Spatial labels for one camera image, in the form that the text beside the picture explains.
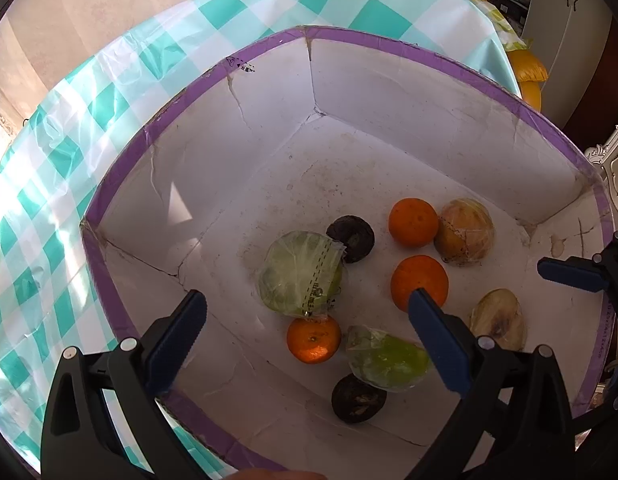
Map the yellow orange fruit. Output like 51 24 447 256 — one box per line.
434 198 495 265

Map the white box with purple rim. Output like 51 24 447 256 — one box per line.
80 26 616 480

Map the orange tangerine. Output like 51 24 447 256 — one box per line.
390 255 449 313
287 315 342 364
388 198 439 248

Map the green pink checked plastic tablecloth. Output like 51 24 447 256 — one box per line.
0 0 522 476

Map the pale brown fruit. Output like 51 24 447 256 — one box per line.
470 288 525 352

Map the yellow sofa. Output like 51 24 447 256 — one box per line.
345 0 548 112

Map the white cabinet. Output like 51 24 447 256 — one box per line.
520 0 613 128

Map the small green fruit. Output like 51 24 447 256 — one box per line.
345 325 433 394

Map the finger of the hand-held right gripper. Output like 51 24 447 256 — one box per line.
537 232 618 311

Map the large pale green fruit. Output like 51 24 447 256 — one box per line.
258 230 348 318

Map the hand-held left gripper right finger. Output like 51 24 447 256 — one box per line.
408 287 575 480

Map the dark brown wrinkled fruit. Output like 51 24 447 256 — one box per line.
332 373 388 424
326 215 376 264

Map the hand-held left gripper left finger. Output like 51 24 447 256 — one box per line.
40 289 209 480

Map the ornate white furniture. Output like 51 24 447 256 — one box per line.
583 104 618 217

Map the green patterned white cloth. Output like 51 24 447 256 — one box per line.
396 0 534 52

